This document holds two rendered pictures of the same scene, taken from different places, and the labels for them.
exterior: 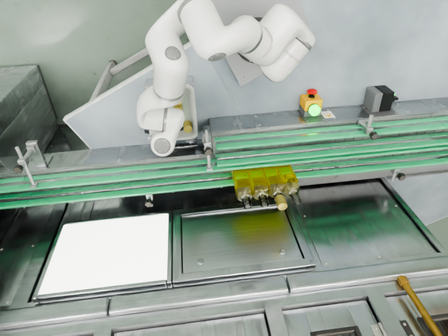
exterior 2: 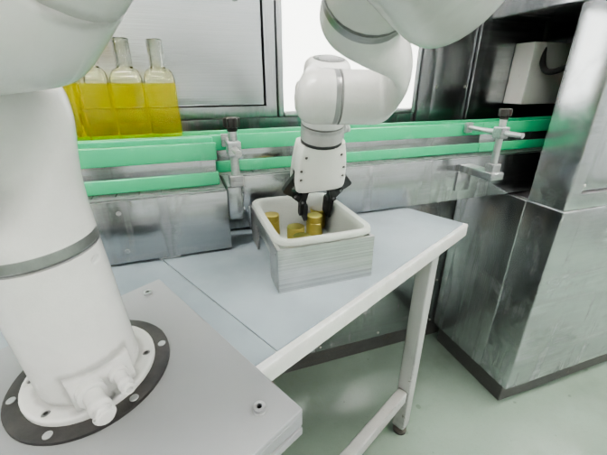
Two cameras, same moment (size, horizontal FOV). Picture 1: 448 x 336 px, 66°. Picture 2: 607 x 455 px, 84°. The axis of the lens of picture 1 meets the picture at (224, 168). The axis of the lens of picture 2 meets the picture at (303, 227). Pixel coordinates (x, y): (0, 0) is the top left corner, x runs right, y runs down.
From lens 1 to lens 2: 0.96 m
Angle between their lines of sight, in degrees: 37
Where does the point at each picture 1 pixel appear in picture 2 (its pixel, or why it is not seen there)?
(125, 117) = (379, 234)
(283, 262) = not seen: outside the picture
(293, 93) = not seen: hidden behind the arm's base
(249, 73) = (133, 302)
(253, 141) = (135, 162)
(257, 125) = (125, 215)
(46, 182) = (454, 134)
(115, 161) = (375, 170)
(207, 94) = (238, 274)
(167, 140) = (322, 60)
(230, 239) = (187, 35)
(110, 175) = (378, 142)
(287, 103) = not seen: hidden behind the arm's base
